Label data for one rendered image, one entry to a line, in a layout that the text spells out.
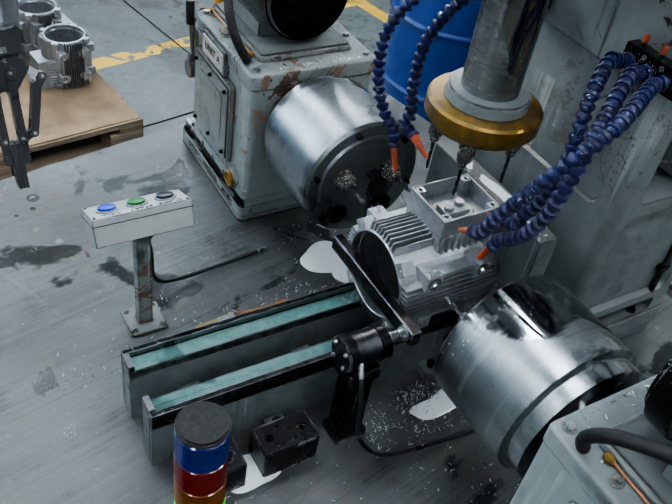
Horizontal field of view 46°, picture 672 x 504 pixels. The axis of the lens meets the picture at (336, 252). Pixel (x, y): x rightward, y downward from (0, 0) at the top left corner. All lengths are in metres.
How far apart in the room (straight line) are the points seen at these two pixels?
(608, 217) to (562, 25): 0.32
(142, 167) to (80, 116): 1.40
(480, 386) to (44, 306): 0.84
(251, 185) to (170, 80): 2.16
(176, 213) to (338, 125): 0.33
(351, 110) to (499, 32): 0.41
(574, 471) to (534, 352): 0.18
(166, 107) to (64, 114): 0.52
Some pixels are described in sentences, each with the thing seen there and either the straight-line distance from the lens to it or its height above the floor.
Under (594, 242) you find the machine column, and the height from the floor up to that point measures 1.12.
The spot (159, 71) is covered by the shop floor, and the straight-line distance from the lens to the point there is 3.88.
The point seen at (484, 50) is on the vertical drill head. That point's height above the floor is 1.43.
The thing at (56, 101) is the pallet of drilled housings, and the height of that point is 0.15.
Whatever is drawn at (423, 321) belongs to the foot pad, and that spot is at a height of 0.97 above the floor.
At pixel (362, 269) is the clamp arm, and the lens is 1.34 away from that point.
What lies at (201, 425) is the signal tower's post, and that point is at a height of 1.22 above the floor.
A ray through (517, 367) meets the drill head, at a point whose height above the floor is 1.13.
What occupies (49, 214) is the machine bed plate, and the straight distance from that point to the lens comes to 1.78.
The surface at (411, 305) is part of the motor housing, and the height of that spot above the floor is 1.02.
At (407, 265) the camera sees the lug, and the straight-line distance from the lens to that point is 1.28.
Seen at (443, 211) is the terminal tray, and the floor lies 1.13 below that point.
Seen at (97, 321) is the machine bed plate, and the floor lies 0.80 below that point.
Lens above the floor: 1.93
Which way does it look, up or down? 41 degrees down
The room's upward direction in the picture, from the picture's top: 10 degrees clockwise
